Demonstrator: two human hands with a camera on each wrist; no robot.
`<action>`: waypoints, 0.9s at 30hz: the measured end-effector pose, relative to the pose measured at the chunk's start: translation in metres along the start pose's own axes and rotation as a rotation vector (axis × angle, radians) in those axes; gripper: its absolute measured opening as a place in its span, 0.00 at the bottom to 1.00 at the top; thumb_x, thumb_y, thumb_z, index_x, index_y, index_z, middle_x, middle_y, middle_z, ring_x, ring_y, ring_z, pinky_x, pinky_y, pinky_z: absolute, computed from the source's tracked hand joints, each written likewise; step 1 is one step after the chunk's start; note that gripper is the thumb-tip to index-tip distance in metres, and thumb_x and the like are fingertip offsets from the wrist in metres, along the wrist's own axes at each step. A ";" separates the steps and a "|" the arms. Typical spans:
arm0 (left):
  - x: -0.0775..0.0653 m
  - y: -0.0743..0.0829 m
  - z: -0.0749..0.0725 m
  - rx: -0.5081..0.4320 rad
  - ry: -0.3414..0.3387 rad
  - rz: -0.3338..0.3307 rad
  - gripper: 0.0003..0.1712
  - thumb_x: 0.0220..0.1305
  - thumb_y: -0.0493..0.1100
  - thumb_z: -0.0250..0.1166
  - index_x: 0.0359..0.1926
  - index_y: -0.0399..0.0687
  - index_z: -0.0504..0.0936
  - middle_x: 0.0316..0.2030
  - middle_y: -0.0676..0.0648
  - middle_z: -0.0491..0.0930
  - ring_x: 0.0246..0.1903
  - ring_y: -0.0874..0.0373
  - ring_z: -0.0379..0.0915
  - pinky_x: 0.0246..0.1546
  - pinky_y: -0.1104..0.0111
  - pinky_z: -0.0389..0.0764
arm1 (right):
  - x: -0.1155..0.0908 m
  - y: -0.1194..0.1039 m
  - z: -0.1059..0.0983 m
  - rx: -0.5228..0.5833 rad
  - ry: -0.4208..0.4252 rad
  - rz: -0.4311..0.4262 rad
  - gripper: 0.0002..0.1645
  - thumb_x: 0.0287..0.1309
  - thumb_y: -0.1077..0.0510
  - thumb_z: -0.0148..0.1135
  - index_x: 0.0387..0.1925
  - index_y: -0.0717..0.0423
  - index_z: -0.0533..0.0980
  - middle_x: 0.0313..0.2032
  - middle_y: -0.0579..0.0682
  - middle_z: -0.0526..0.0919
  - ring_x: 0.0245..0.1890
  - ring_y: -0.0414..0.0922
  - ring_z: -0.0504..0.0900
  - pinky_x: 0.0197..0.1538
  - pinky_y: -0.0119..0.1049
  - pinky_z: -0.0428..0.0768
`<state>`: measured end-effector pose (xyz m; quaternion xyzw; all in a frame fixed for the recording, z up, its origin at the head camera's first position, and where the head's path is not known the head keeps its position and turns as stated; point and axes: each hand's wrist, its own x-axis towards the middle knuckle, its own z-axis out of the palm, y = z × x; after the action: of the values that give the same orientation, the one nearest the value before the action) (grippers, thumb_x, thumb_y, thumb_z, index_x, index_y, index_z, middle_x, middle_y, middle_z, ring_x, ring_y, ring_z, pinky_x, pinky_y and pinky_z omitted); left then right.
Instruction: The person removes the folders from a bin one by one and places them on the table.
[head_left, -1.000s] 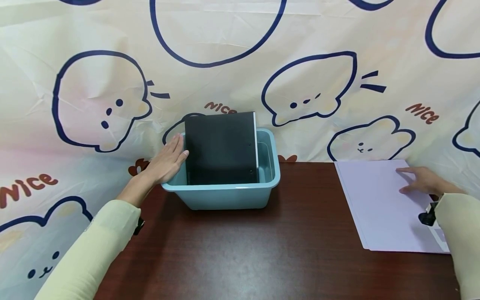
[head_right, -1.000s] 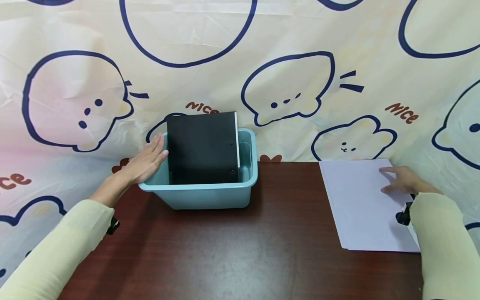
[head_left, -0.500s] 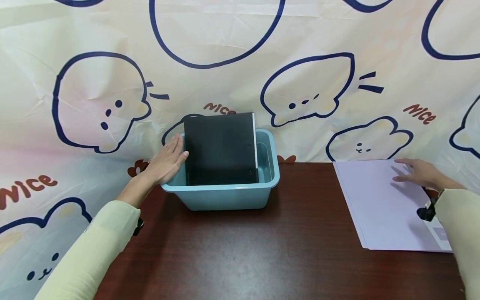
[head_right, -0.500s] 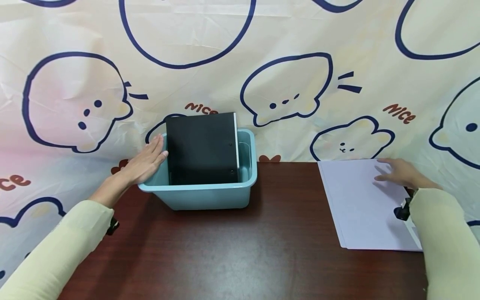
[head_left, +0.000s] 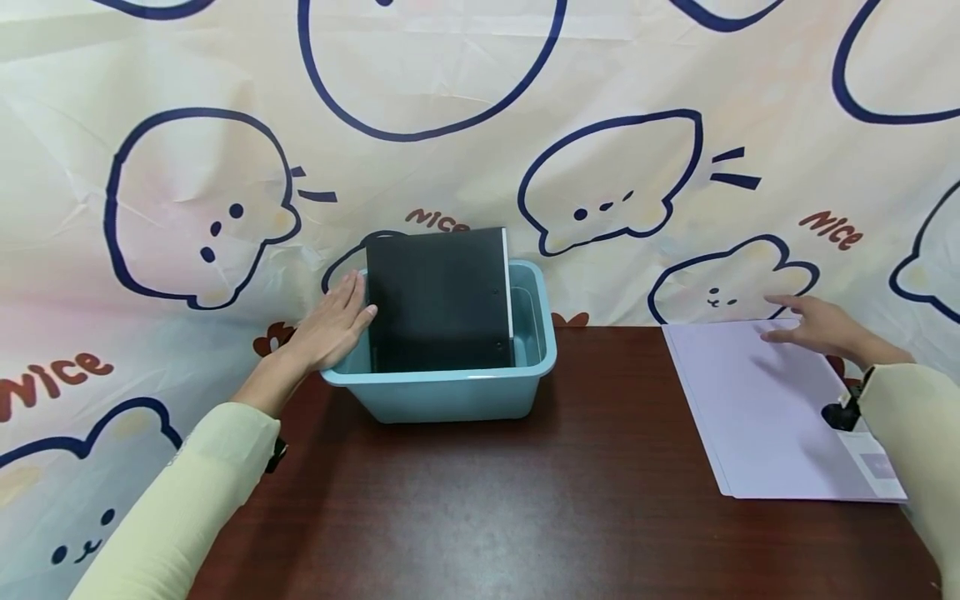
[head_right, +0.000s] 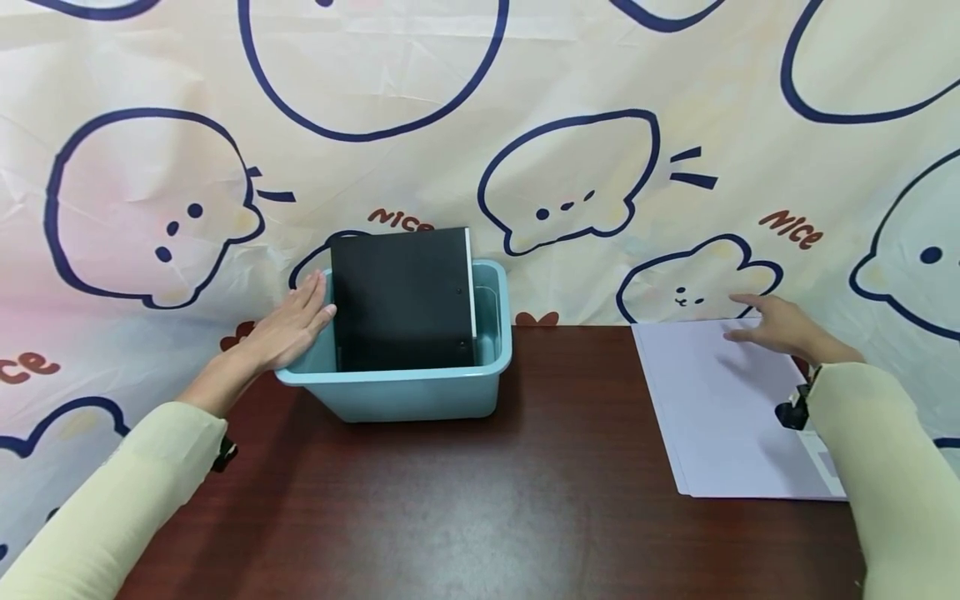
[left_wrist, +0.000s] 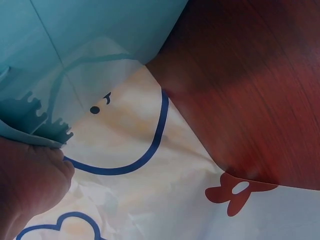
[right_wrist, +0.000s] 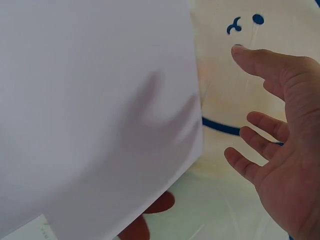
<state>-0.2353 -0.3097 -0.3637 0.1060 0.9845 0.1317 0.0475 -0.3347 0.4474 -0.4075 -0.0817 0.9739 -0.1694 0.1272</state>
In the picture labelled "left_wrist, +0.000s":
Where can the person's left hand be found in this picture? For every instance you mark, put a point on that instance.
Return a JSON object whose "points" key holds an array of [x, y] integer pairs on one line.
{"points": [[27, 180]]}

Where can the teal translucent plastic bag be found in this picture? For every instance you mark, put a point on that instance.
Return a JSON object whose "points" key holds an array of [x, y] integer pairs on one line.
{"points": [[50, 50]]}

